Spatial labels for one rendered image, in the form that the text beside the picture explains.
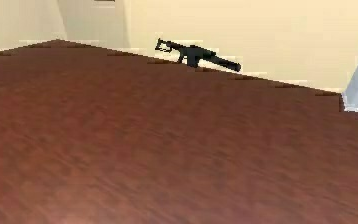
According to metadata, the black rifle shaped object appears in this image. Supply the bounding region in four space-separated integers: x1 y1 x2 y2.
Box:
154 37 243 73

